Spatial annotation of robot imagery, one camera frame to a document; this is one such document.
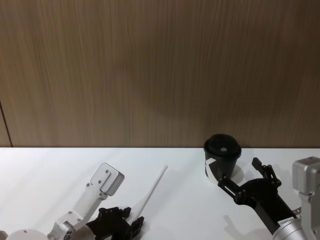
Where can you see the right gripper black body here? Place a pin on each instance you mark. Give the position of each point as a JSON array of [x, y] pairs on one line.
[[267, 202]]

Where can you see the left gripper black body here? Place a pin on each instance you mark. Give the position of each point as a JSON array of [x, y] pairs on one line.
[[112, 228]]

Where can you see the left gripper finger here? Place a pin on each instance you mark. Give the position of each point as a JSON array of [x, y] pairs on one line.
[[115, 211], [137, 225]]

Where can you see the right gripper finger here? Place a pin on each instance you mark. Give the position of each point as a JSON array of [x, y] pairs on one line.
[[268, 173], [232, 188]]

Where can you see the white paper-wrapped straw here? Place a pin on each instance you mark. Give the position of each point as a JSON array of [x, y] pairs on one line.
[[152, 188]]

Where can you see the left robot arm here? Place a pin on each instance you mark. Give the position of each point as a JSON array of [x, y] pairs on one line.
[[82, 206]]

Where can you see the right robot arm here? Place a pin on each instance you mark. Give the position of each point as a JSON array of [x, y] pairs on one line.
[[308, 197]]

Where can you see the black paper cup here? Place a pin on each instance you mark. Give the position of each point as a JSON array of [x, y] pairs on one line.
[[222, 167]]

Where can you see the black plastic cup lid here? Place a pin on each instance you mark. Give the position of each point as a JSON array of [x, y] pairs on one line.
[[222, 147]]

